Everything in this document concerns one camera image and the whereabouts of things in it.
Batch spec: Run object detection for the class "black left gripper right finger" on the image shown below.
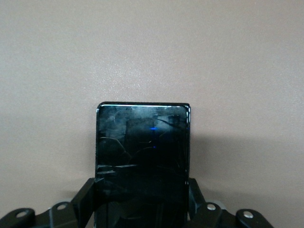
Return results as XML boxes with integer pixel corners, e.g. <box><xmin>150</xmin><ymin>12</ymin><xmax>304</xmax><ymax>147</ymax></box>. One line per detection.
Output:
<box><xmin>187</xmin><ymin>178</ymin><xmax>274</xmax><ymax>228</ymax></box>

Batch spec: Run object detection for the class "tall black smartphone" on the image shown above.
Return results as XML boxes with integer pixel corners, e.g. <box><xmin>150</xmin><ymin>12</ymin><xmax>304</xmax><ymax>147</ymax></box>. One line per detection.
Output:
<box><xmin>95</xmin><ymin>102</ymin><xmax>192</xmax><ymax>228</ymax></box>

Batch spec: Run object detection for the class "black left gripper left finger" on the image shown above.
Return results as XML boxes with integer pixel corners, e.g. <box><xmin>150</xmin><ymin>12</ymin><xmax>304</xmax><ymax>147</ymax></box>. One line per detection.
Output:
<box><xmin>0</xmin><ymin>178</ymin><xmax>96</xmax><ymax>228</ymax></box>

